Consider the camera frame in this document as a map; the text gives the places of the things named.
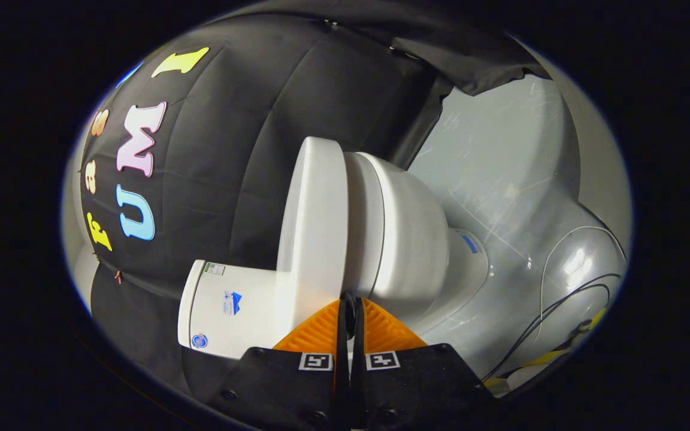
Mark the white toilet lid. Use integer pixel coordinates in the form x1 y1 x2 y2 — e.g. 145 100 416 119
276 136 350 312

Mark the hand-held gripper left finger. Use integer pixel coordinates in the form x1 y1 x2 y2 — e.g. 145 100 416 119
210 299 350 430

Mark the white ceramic toilet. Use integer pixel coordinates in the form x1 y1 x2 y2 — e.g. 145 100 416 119
177 151 489 360

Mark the thin white cable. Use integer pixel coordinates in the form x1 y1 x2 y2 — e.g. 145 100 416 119
538 226 628 336

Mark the long black cable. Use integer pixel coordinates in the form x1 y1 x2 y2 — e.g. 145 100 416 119
483 274 621 384

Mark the black backdrop cloth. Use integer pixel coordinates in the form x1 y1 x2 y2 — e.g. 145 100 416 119
78 0 552 408

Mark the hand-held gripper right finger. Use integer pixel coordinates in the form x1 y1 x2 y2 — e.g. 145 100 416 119
352 298 492 430

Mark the yellow strap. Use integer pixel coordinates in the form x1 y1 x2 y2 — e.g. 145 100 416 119
522 307 608 367

